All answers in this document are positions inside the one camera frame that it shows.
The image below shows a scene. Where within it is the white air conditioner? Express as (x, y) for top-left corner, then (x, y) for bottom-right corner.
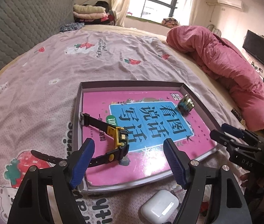
(217, 0), (243, 9)

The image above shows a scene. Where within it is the cream window curtain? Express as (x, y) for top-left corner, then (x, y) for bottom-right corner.
(111, 0), (135, 27)

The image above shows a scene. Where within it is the wall mounted black television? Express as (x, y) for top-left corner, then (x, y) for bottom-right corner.
(242, 30), (264, 65)

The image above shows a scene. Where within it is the white earbuds case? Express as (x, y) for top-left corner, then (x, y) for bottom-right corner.
(140, 190), (179, 223)

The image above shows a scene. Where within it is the colourful bag on sill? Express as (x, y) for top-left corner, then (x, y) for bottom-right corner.
(161, 18), (179, 28)

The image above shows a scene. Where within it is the grey cardboard box tray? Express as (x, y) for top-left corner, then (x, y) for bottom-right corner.
(72, 81), (220, 193)

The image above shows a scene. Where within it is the person's right hand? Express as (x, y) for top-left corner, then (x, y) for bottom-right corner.
(240, 172), (264, 189)

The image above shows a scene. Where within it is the grey quilted headboard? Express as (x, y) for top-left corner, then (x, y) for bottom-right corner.
(0, 0), (74, 70)

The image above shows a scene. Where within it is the black framed window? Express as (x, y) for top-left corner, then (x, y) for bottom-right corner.
(127, 0), (177, 23)

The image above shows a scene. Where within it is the dark patterned cloth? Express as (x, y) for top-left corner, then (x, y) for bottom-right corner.
(60, 22), (84, 32)

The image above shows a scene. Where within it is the metallic iridescent knob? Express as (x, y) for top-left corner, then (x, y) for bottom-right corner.
(177, 94), (195, 116)

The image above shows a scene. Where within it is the pink quilted duvet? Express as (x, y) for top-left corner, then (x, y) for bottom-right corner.
(166, 26), (264, 131)

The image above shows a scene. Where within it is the pink blue children's book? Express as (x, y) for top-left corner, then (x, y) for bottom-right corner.
(82, 91), (215, 191)

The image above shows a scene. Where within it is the stack of folded blankets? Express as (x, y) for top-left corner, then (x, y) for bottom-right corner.
(73, 1), (115, 26)

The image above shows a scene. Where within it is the pink strawberry print bedsheet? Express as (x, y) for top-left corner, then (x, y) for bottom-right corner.
(0, 29), (240, 223)

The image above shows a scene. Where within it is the black yellow digital watch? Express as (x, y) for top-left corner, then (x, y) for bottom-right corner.
(31, 112), (130, 169)

